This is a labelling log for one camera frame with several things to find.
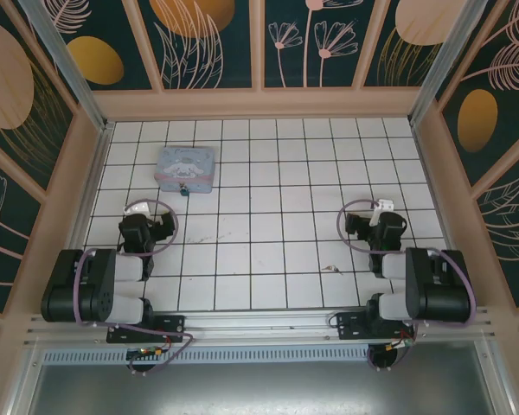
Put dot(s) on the teal padlock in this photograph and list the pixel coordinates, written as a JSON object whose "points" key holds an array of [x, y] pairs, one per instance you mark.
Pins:
{"points": [[183, 190]]}

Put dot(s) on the small silver key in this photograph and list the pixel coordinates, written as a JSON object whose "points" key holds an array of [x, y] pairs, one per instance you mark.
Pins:
{"points": [[328, 269]]}

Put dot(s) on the pastel cartoon tin box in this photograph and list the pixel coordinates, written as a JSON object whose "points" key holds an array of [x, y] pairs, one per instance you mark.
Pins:
{"points": [[185, 166]]}

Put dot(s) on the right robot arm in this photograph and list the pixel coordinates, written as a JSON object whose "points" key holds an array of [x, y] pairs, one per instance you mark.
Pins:
{"points": [[437, 298]]}

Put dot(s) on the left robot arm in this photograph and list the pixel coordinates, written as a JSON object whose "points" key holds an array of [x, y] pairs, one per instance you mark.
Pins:
{"points": [[99, 281]]}

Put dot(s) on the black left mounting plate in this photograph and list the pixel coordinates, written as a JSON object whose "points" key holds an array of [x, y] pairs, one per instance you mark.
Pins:
{"points": [[171, 324]]}

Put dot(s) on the black mounting plate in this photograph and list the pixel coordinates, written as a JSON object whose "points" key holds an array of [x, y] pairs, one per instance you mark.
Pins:
{"points": [[171, 324], [350, 324]]}

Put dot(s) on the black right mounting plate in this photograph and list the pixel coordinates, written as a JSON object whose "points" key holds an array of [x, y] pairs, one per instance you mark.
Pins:
{"points": [[350, 324]]}

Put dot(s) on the small circuit board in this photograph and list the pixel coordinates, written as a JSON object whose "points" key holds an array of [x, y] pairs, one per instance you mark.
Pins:
{"points": [[149, 353], [400, 344]]}

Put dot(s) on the grey metal sheet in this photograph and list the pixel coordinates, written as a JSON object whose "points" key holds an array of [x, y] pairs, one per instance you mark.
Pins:
{"points": [[259, 389]]}

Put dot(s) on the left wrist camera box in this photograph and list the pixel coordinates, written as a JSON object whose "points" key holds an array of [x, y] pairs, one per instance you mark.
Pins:
{"points": [[136, 208]]}

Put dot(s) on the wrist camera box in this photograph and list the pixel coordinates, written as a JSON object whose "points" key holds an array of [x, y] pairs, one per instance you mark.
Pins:
{"points": [[383, 204], [136, 208]]}

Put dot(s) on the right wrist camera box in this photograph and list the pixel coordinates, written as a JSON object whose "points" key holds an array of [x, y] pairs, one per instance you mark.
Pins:
{"points": [[383, 204]]}

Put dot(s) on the aluminium side rail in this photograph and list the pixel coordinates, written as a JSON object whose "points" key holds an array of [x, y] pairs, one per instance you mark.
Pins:
{"points": [[91, 190]]}

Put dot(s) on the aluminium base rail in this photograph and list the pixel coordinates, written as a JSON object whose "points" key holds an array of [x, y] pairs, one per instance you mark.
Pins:
{"points": [[259, 322]]}

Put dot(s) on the aluminium corner post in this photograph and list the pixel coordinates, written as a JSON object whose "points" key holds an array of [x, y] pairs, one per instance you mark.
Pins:
{"points": [[452, 60], [67, 65]]}

